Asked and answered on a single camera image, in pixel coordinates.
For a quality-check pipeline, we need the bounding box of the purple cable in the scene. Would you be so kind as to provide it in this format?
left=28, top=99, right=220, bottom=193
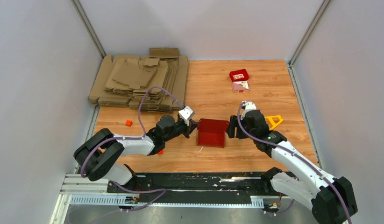
left=236, top=101, right=353, bottom=224
left=80, top=86, right=185, bottom=214

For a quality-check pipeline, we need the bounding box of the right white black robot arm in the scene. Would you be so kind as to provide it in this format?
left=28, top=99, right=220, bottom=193
left=226, top=109, right=358, bottom=224

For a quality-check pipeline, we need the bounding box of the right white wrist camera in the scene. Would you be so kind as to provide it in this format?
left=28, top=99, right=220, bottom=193
left=240, top=101, right=257, bottom=120

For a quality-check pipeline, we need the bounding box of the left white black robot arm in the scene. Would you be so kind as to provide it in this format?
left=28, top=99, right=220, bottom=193
left=73, top=115, right=199, bottom=193

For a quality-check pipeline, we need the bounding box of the small orange cube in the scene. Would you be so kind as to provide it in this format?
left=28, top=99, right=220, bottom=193
left=125, top=120, right=133, bottom=127

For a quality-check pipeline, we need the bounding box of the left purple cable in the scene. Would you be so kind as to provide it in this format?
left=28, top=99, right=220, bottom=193
left=80, top=86, right=185, bottom=214

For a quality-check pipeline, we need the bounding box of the stack of flat cardboard boxes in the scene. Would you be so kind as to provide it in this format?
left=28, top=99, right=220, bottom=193
left=88, top=48, right=189, bottom=112

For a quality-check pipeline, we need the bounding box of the red paper box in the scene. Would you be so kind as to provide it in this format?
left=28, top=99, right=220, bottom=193
left=196, top=118, right=229, bottom=148

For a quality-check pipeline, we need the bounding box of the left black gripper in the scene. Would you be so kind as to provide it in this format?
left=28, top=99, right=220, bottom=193
left=164, top=118, right=200, bottom=143

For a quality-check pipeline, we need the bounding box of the red toy brick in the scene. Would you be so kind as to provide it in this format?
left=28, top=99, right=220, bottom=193
left=229, top=69, right=249, bottom=82

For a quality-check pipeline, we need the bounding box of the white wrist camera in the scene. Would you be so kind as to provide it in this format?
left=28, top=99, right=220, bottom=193
left=178, top=106, right=195, bottom=126
left=240, top=101, right=257, bottom=120

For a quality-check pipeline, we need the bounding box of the yellow triangular plastic piece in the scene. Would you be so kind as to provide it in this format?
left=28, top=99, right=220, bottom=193
left=265, top=115, right=284, bottom=130

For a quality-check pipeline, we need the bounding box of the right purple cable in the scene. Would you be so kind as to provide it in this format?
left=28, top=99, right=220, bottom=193
left=236, top=101, right=353, bottom=224

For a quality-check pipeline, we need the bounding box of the clear card box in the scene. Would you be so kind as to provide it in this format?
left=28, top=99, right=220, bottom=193
left=232, top=81, right=250, bottom=93

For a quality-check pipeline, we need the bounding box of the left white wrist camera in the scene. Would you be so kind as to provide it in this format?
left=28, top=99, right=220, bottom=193
left=178, top=106, right=195, bottom=126

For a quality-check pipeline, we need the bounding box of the aluminium frame rail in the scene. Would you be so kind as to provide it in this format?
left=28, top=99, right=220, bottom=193
left=50, top=173, right=350, bottom=224

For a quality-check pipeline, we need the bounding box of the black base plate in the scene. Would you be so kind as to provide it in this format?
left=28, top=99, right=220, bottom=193
left=123, top=172, right=280, bottom=196

